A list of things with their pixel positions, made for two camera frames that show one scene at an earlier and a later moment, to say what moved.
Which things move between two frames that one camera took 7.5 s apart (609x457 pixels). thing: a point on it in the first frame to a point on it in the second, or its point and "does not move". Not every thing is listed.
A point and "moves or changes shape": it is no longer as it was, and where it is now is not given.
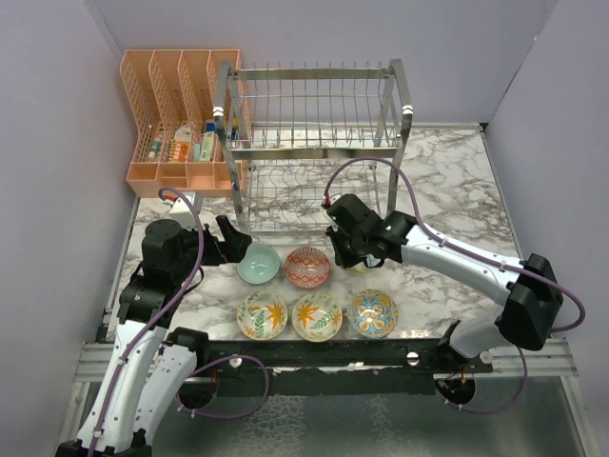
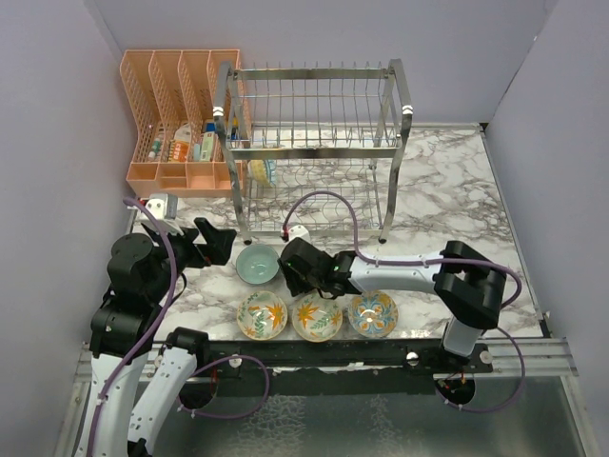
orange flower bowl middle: [317, 317] does not move
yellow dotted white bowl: [362, 268] moves or changes shape
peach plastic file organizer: [173, 98] does not move
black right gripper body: [349, 248] to [297, 283]
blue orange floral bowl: [373, 313] does not move
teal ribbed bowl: [260, 265] does not move
